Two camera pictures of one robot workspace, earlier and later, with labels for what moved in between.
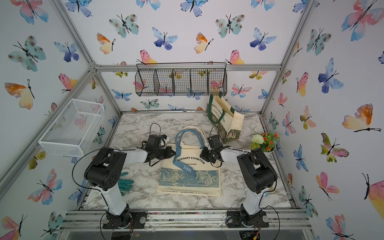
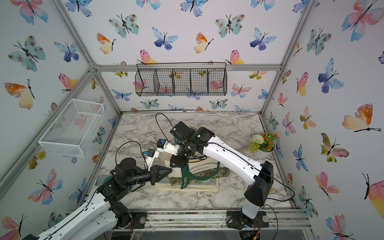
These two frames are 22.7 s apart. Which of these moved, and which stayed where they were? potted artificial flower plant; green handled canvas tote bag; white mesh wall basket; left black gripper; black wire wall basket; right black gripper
Moved: green handled canvas tote bag; left black gripper; right black gripper
Stayed: potted artificial flower plant; white mesh wall basket; black wire wall basket
